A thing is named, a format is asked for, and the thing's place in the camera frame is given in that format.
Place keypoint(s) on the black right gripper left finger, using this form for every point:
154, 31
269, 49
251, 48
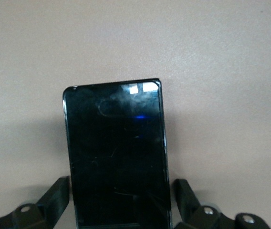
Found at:
52, 205

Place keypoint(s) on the black slab smartphone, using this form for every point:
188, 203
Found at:
116, 155

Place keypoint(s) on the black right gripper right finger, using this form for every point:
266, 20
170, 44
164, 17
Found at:
188, 205

